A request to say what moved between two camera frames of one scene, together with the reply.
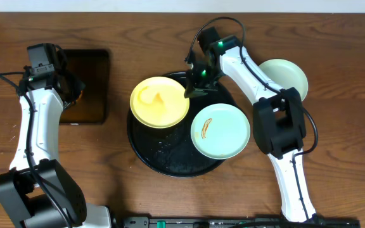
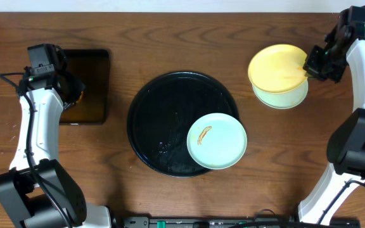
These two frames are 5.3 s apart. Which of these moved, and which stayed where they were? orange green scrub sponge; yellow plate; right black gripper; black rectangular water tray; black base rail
Moved: right black gripper; yellow plate
Stayed: black rectangular water tray; black base rail; orange green scrub sponge
